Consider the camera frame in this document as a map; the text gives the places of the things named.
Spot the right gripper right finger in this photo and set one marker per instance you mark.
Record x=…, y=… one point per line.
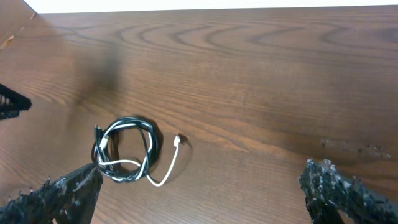
x=327, y=193

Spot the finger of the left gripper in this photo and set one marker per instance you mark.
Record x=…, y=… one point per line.
x=12, y=103

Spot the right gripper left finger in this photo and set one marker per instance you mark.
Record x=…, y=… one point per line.
x=70, y=199

